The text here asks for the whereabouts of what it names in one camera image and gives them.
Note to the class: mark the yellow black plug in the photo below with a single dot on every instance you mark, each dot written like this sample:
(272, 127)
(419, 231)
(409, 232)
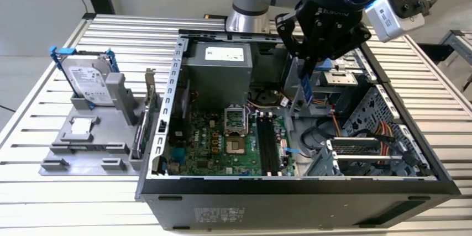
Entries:
(208, 16)

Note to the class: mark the grey plastic parts rack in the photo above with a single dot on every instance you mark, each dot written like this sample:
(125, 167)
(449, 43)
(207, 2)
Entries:
(111, 131)

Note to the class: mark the graphics card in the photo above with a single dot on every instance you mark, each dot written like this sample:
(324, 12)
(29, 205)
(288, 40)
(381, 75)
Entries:
(149, 120)

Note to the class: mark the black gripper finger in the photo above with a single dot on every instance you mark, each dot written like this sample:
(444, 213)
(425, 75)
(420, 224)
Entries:
(349, 42)
(291, 39)

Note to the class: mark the black case fan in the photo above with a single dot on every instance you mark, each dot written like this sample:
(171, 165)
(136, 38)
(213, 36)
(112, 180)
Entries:
(183, 109)

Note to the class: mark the green motherboard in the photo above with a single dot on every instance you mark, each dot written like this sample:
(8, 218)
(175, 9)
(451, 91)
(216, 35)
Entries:
(207, 147)

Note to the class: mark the grey metal side table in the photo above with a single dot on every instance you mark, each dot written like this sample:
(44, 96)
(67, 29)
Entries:
(457, 62)

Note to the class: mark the black open PC case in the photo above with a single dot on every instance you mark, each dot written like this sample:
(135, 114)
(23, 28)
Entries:
(295, 208)

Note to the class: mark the CPU socket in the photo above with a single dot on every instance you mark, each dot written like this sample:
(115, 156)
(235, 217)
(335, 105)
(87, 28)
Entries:
(236, 146)

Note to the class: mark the hard disk in blue carrier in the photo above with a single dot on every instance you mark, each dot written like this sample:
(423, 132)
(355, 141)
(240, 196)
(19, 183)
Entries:
(88, 81)

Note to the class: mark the black motherboard RAM slot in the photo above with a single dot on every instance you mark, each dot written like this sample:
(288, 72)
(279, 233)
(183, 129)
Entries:
(261, 144)
(272, 144)
(267, 144)

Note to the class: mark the silver CPU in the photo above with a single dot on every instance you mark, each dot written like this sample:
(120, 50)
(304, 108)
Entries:
(81, 126)

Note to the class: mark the grey power supply unit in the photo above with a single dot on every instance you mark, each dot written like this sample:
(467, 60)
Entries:
(217, 86)

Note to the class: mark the blue plastic drive latch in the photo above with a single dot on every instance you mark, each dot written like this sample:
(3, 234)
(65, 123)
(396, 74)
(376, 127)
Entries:
(323, 66)

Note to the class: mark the perforated metal disk bay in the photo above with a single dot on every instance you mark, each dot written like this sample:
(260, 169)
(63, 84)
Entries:
(353, 144)

